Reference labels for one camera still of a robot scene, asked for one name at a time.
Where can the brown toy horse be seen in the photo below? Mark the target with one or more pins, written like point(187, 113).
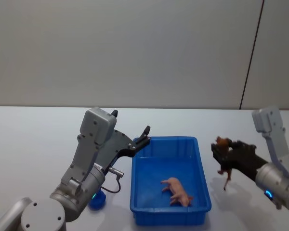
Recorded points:
point(223, 143)

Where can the small blue round cap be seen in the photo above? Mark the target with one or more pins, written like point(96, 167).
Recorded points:
point(97, 201)

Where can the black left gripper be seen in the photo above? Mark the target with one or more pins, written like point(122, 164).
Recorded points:
point(115, 146)

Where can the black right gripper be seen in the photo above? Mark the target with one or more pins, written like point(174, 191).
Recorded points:
point(243, 158)

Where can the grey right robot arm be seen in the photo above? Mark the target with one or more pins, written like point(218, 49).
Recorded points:
point(277, 178)

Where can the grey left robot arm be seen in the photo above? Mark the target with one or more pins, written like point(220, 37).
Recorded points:
point(86, 154)

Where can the pink toy pig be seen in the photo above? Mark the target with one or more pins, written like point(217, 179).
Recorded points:
point(178, 190)

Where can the blue plastic bin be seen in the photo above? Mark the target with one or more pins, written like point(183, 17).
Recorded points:
point(159, 168)

